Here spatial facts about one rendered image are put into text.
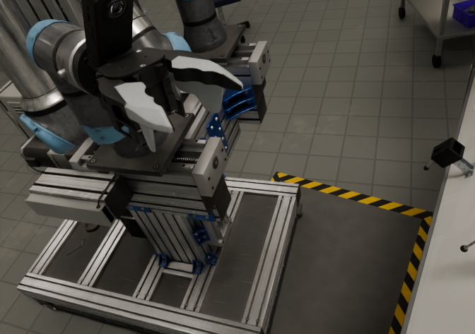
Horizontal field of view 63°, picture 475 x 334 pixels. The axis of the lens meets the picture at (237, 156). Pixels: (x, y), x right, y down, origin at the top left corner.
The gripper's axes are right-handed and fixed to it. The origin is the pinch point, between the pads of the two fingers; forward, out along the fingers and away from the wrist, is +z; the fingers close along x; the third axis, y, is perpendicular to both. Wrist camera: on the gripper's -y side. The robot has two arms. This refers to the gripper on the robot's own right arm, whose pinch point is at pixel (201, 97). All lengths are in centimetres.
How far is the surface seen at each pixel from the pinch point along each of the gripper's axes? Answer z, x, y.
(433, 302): 17, -36, 62
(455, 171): 6, -76, 59
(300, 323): -31, -52, 152
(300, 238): -58, -87, 147
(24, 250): -191, 17, 162
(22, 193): -243, -3, 160
